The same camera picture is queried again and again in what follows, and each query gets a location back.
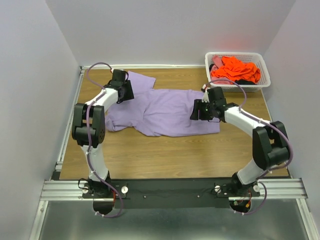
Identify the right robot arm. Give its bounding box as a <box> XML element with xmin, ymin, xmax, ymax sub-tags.
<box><xmin>190</xmin><ymin>85</ymin><xmax>293</xmax><ymax>196</ymax></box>

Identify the white plastic laundry basket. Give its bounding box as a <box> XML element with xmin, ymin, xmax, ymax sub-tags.
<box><xmin>204</xmin><ymin>52</ymin><xmax>271</xmax><ymax>92</ymax></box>

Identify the orange t shirt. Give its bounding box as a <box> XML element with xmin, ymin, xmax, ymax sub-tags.
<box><xmin>220</xmin><ymin>56</ymin><xmax>261</xmax><ymax>84</ymax></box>

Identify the pink t shirt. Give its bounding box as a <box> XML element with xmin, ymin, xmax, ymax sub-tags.
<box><xmin>210</xmin><ymin>55</ymin><xmax>231</xmax><ymax>85</ymax></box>

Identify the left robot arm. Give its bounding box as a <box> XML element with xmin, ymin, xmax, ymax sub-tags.
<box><xmin>71</xmin><ymin>69</ymin><xmax>134</xmax><ymax>198</ymax></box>

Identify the purple t shirt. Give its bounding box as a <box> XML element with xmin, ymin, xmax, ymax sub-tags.
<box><xmin>105</xmin><ymin>71</ymin><xmax>220</xmax><ymax>137</ymax></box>

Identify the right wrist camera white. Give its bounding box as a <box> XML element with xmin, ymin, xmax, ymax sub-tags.
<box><xmin>201</xmin><ymin>83</ymin><xmax>212</xmax><ymax>103</ymax></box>

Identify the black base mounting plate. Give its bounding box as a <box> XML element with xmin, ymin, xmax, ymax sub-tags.
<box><xmin>78</xmin><ymin>177</ymin><xmax>260</xmax><ymax>214</ymax></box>

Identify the aluminium frame rail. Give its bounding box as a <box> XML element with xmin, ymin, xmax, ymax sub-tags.
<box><xmin>40</xmin><ymin>178</ymin><xmax>308</xmax><ymax>201</ymax></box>

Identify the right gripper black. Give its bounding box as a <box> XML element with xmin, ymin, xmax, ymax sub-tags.
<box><xmin>188</xmin><ymin>98</ymin><xmax>215</xmax><ymax>121</ymax></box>

